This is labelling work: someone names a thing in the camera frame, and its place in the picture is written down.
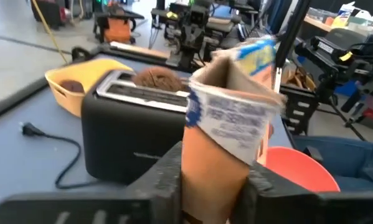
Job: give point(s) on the wooden workbench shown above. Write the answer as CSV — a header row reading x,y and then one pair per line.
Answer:
x,y
317,23

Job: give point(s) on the orange and black cart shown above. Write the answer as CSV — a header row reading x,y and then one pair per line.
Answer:
x,y
117,29

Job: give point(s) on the black robot arm on stand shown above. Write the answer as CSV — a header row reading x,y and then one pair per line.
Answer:
x,y
329,53

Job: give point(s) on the dark red fruit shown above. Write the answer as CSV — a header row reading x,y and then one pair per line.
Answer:
x,y
71,86

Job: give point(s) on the orange cereal box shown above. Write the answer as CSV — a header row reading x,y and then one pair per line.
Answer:
x,y
229,118

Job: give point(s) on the black rolling case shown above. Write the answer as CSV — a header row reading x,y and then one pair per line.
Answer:
x,y
47,12

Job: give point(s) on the black two-slot toaster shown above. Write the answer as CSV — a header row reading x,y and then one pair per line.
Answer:
x,y
127,133

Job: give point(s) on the person's leg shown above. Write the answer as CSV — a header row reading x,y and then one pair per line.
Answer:
x,y
354,161

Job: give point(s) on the brown bagel half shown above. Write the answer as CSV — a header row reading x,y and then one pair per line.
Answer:
x,y
158,79

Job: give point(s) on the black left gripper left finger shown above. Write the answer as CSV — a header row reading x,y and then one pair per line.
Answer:
x,y
136,202

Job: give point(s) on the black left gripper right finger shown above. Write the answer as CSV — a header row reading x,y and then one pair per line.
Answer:
x,y
298,208

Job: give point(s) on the coral plastic bowl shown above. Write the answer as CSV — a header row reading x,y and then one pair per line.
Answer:
x,y
298,171

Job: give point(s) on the yellow plastic bin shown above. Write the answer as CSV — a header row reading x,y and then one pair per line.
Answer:
x,y
80,70

